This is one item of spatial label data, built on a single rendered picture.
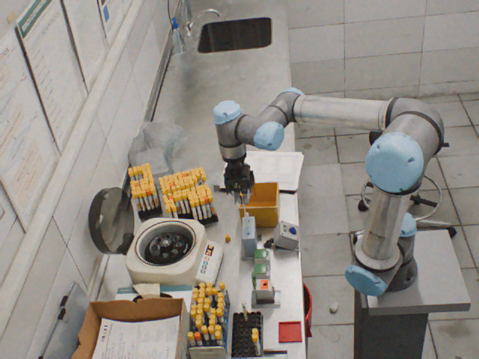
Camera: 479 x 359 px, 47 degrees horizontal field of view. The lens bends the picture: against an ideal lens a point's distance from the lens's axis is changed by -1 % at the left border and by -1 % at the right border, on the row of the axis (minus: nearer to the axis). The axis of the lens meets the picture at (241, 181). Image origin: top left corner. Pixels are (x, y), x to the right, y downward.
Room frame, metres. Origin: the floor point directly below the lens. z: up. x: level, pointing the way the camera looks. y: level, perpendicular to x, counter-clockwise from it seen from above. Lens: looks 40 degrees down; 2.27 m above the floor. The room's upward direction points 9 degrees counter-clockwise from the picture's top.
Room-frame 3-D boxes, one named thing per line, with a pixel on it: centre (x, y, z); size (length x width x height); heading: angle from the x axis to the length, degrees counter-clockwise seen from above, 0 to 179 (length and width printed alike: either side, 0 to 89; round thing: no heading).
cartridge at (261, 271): (1.15, -0.02, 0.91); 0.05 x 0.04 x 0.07; 82
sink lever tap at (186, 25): (3.08, 0.07, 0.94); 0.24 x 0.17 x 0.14; 82
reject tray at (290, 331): (0.94, -0.07, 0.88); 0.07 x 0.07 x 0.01; 82
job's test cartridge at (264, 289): (1.07, -0.02, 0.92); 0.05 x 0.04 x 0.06; 80
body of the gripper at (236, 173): (1.24, 0.01, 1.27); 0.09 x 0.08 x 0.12; 174
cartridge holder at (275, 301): (1.07, -0.02, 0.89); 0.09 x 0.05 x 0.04; 80
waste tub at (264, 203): (1.45, -0.05, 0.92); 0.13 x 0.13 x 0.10; 79
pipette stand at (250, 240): (1.30, 0.00, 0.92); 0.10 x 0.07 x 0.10; 174
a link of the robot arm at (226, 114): (1.25, 0.00, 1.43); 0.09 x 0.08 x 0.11; 49
